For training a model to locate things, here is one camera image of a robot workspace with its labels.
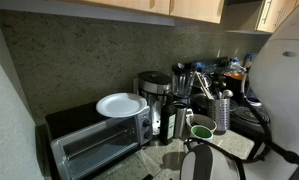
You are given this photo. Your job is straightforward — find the glass toaster oven door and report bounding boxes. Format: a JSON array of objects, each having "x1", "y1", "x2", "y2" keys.
[{"x1": 50, "y1": 116, "x2": 141, "y2": 180}]

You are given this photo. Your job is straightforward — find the silver black toaster oven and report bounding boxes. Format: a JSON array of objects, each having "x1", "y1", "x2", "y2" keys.
[{"x1": 44, "y1": 99, "x2": 154, "y2": 180}]

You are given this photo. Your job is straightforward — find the black steel coffee maker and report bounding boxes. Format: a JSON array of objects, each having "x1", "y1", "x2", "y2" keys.
[{"x1": 134, "y1": 70, "x2": 173, "y2": 136}]

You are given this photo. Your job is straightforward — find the white round plate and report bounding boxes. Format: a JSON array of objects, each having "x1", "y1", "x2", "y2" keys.
[{"x1": 95, "y1": 92, "x2": 149, "y2": 119}]

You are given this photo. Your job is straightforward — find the glass blender with black lid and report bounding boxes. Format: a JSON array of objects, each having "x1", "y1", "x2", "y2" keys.
[{"x1": 170, "y1": 62, "x2": 198, "y2": 106}]

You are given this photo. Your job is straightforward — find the dark olive oil bottle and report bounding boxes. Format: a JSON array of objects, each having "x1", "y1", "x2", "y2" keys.
[{"x1": 159, "y1": 94, "x2": 178, "y2": 146}]

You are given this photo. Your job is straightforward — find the stainless steel tumbler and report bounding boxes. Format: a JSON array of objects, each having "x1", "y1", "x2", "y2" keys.
[{"x1": 172, "y1": 101, "x2": 189, "y2": 140}]

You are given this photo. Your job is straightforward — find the wooden spatula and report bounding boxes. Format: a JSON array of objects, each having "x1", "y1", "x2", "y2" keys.
[{"x1": 195, "y1": 71, "x2": 215, "y2": 101}]

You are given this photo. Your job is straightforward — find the white bowl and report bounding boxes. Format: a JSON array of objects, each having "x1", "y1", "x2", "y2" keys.
[{"x1": 185, "y1": 113, "x2": 219, "y2": 134}]

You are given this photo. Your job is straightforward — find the white cup green inside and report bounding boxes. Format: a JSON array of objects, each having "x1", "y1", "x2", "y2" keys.
[{"x1": 189, "y1": 124, "x2": 215, "y2": 143}]

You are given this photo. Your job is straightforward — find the perforated steel utensil holder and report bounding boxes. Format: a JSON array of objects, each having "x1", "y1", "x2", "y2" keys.
[{"x1": 207, "y1": 96, "x2": 231, "y2": 132}]

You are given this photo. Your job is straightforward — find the metal ladle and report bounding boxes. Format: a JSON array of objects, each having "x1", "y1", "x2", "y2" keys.
[{"x1": 221, "y1": 88, "x2": 235, "y2": 100}]

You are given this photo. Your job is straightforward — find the bottle with blue cap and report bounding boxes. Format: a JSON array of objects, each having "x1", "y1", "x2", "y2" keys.
[{"x1": 228, "y1": 56, "x2": 242, "y2": 68}]

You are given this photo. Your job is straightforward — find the black hot plate base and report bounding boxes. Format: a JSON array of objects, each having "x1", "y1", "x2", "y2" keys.
[{"x1": 229, "y1": 111, "x2": 273, "y2": 142}]

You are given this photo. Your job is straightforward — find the wooden wall cabinet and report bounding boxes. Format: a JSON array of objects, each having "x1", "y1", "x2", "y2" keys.
[{"x1": 63, "y1": 0, "x2": 226, "y2": 25}]

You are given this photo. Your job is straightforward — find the wooden cabinet with single handle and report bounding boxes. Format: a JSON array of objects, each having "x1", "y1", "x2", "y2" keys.
[{"x1": 254, "y1": 0, "x2": 299, "y2": 34}]

